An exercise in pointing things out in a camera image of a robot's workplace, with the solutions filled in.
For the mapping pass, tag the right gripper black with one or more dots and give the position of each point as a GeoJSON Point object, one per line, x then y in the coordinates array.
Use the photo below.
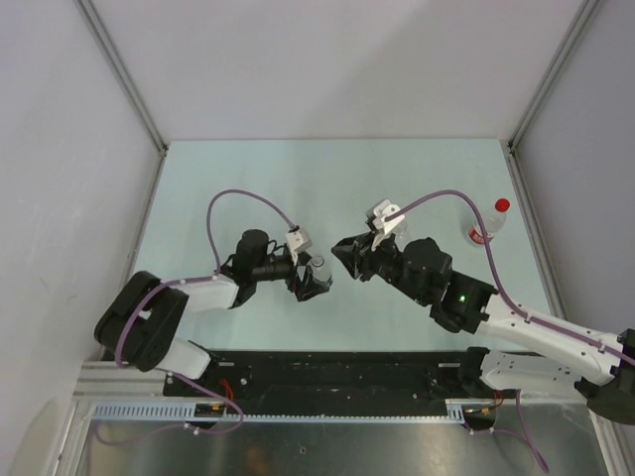
{"type": "Point", "coordinates": [358, 255]}

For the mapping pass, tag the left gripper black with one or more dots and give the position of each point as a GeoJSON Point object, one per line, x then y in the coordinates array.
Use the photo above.
{"type": "Point", "coordinates": [310, 286]}

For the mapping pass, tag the short clear bottle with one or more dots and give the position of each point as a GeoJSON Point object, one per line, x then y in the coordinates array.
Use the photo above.
{"type": "Point", "coordinates": [321, 271]}

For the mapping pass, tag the clear bottle red label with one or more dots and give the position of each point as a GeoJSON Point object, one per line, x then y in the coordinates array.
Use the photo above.
{"type": "Point", "coordinates": [493, 221]}

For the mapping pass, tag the red bottle cap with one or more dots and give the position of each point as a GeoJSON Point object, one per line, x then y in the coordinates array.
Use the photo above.
{"type": "Point", "coordinates": [502, 205]}

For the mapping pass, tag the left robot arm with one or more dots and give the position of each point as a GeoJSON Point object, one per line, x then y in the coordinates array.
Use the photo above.
{"type": "Point", "coordinates": [141, 324]}

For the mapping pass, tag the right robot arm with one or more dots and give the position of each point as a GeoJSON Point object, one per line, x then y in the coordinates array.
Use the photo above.
{"type": "Point", "coordinates": [562, 357]}

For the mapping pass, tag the tall clear empty bottle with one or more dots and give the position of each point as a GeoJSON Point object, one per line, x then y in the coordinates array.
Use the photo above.
{"type": "Point", "coordinates": [402, 234]}

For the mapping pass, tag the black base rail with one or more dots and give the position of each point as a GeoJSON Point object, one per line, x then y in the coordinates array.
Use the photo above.
{"type": "Point", "coordinates": [318, 381]}

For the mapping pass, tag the slotted cable duct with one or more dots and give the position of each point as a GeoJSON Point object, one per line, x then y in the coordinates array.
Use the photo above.
{"type": "Point", "coordinates": [209, 412]}

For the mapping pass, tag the right aluminium corner post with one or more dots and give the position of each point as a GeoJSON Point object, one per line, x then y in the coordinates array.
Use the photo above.
{"type": "Point", "coordinates": [567, 46]}

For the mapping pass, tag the aluminium corner post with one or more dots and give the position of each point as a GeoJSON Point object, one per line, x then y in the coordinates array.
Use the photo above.
{"type": "Point", "coordinates": [98, 30]}
{"type": "Point", "coordinates": [567, 46]}

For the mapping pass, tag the left aluminium corner post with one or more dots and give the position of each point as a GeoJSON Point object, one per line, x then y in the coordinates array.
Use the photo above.
{"type": "Point", "coordinates": [98, 30]}

